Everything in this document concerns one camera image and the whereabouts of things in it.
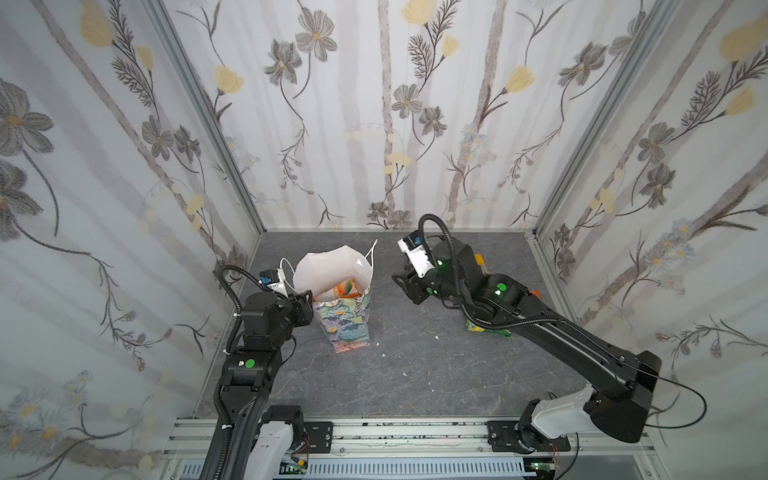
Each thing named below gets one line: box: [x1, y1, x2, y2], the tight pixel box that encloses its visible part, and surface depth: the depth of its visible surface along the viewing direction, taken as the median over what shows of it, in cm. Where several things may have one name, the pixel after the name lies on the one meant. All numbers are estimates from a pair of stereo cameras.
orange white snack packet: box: [333, 276, 362, 298], surface depth 86 cm
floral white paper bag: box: [279, 239, 378, 354], surface depth 82 cm
